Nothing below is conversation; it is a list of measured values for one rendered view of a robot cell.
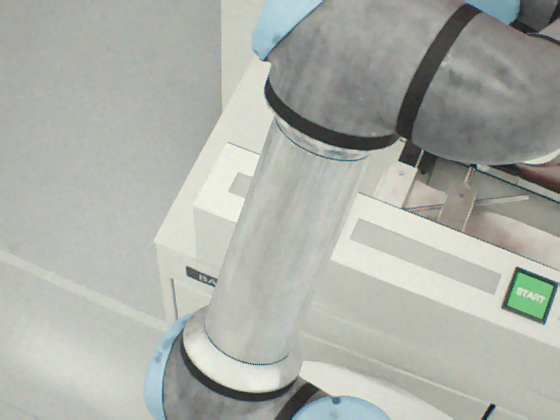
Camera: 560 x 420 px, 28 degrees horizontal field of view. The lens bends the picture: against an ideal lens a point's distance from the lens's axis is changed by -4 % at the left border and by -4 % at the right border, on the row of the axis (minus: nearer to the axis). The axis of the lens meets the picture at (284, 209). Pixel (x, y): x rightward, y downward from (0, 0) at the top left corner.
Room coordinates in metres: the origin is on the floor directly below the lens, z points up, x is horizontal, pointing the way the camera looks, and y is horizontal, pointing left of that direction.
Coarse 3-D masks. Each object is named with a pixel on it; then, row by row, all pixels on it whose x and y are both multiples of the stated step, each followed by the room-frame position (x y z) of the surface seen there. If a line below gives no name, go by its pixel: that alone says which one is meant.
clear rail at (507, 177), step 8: (480, 168) 0.77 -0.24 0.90; (488, 168) 0.77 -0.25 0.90; (496, 168) 0.77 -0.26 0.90; (496, 176) 0.76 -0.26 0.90; (504, 176) 0.76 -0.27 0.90; (512, 176) 0.76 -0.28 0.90; (520, 176) 0.76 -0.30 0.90; (512, 184) 0.75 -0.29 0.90; (520, 184) 0.75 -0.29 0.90; (528, 184) 0.75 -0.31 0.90; (536, 184) 0.75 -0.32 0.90; (536, 192) 0.74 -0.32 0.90; (544, 192) 0.74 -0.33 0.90; (552, 192) 0.74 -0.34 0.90; (552, 200) 0.73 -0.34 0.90
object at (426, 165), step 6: (426, 156) 0.81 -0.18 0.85; (432, 156) 0.81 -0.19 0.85; (438, 156) 0.82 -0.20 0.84; (420, 162) 0.80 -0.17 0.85; (426, 162) 0.80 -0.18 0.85; (432, 162) 0.80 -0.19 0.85; (420, 168) 0.79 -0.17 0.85; (426, 168) 0.79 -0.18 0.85; (432, 168) 0.79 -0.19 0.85; (420, 174) 0.78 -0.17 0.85; (426, 174) 0.78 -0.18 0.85; (420, 180) 0.77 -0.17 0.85; (426, 180) 0.77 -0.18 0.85
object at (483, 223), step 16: (384, 176) 0.76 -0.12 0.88; (416, 192) 0.74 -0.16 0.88; (432, 192) 0.74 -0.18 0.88; (480, 208) 0.72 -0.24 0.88; (480, 224) 0.70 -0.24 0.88; (496, 224) 0.70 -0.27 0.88; (512, 224) 0.70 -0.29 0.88; (496, 240) 0.68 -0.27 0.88; (512, 240) 0.68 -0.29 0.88; (528, 240) 0.68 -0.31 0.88; (544, 240) 0.68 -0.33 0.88; (528, 256) 0.66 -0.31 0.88; (544, 256) 0.66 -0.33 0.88
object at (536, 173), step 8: (552, 160) 0.79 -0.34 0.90; (504, 168) 0.77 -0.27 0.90; (512, 168) 0.77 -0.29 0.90; (520, 168) 0.77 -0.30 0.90; (528, 168) 0.77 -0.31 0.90; (536, 168) 0.78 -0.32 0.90; (544, 168) 0.78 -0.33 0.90; (552, 168) 0.78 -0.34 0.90; (528, 176) 0.76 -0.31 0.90; (536, 176) 0.76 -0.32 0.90; (544, 176) 0.76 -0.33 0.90; (552, 176) 0.76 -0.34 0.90; (544, 184) 0.75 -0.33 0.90; (552, 184) 0.75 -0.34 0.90
